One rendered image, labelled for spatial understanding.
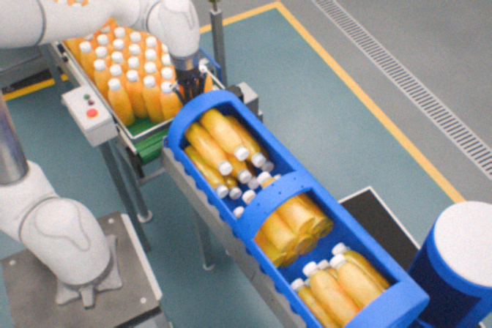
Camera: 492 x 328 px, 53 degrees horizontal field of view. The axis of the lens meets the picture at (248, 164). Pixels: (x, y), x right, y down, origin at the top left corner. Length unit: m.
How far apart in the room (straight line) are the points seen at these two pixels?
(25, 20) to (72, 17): 0.13
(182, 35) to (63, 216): 0.56
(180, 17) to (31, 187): 0.58
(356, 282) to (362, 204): 1.39
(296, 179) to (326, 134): 1.73
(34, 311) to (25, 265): 0.16
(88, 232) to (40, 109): 2.26
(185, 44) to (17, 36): 0.51
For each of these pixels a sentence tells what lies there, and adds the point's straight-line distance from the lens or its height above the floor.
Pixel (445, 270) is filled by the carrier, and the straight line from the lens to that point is 1.58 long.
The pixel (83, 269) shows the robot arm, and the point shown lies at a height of 1.17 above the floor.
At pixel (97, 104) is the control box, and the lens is 1.82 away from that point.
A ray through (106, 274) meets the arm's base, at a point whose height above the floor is 1.08.
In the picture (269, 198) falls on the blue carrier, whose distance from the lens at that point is 1.34.
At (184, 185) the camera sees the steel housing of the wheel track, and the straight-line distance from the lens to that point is 1.81.
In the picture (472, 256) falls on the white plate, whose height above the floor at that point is 1.04.
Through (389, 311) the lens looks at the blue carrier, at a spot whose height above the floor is 1.23.
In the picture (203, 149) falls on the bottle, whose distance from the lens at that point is 1.56.
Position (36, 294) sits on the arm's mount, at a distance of 1.54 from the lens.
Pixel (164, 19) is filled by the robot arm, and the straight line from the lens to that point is 1.37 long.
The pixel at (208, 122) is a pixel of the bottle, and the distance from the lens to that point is 1.57.
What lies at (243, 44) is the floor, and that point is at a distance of 3.67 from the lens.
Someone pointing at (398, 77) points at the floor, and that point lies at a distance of 3.53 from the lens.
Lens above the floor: 2.36
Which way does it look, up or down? 54 degrees down
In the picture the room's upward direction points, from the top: 2 degrees counter-clockwise
